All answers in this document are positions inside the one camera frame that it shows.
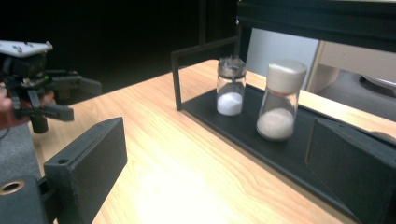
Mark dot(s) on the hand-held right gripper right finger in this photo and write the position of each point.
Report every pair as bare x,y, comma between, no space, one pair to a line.
358,174

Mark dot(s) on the white lid jar pale grains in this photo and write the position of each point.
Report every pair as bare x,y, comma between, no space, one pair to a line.
278,121

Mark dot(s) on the dark curtain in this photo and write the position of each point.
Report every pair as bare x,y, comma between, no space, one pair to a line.
109,31

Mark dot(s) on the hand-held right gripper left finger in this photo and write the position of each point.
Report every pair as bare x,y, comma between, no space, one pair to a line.
87,161

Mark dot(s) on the metal lid glass jar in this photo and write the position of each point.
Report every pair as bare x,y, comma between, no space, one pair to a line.
230,93

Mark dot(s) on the black metal shelf rack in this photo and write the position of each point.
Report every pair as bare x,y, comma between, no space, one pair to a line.
249,130

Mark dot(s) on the light wooden cabinet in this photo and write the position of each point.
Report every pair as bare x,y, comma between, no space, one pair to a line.
358,59

